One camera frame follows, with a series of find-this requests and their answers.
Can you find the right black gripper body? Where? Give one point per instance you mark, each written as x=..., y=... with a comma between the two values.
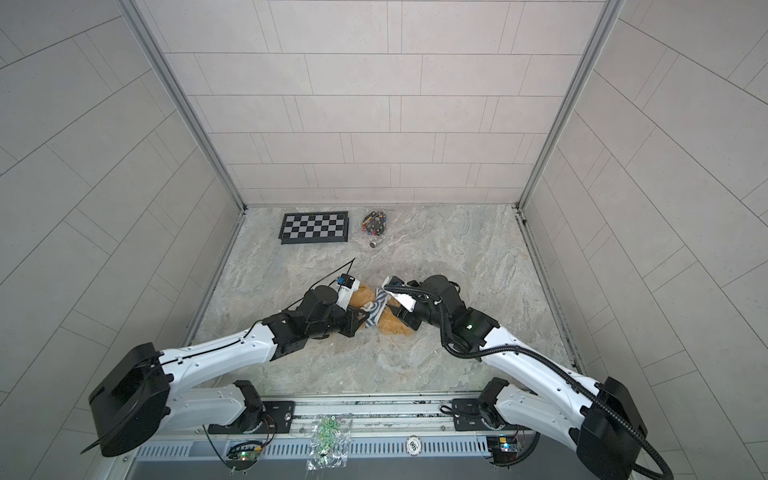
x=414, y=314

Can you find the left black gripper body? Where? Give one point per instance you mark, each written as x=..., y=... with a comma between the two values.
x=350, y=319

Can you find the brown teddy bear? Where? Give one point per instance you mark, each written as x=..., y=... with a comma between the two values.
x=389, y=326

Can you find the striped knit bear sweater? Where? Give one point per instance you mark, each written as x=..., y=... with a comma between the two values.
x=382, y=306

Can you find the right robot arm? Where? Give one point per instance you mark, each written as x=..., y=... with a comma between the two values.
x=599, y=421

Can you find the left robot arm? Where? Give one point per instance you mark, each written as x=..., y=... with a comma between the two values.
x=150, y=390

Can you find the black white checkerboard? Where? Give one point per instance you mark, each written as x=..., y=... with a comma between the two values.
x=314, y=227

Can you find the bag of colourful small parts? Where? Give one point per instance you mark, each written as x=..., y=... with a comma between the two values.
x=374, y=223

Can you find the clear bag green parts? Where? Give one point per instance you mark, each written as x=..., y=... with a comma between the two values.
x=329, y=442

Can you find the round white sticker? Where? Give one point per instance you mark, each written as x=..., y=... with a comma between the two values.
x=413, y=445

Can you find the left green circuit board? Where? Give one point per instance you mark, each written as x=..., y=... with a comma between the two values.
x=246, y=454

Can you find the right circuit board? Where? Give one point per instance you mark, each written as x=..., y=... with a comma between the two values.
x=503, y=450

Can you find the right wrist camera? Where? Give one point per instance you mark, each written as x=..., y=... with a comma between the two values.
x=404, y=294

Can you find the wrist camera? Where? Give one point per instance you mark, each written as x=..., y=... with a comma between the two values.
x=404, y=294
x=347, y=286

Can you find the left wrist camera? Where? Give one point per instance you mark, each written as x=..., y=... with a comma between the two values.
x=347, y=286

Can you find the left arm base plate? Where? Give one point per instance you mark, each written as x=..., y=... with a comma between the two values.
x=270, y=417

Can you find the aluminium mounting rail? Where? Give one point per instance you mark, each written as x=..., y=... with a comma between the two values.
x=381, y=425

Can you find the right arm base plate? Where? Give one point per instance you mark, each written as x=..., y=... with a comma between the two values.
x=470, y=414

